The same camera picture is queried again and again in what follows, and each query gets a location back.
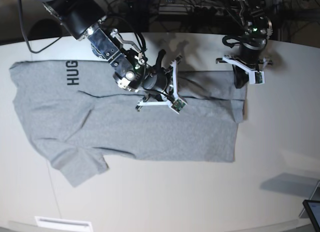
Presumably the white label strip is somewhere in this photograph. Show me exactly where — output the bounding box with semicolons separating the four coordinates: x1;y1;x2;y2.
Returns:
34;216;93;232

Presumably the gripper body, image right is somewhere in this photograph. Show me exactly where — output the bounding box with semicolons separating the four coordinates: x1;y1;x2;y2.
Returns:
235;40;267;69

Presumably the grey T-shirt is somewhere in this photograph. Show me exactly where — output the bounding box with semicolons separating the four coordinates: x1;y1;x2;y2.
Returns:
9;60;246;187

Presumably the black tablet screen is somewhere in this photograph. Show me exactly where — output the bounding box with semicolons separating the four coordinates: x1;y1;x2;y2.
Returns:
302;200;320;232

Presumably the gripper body, image left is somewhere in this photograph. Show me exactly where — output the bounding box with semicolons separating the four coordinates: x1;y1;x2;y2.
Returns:
143;66;173;95

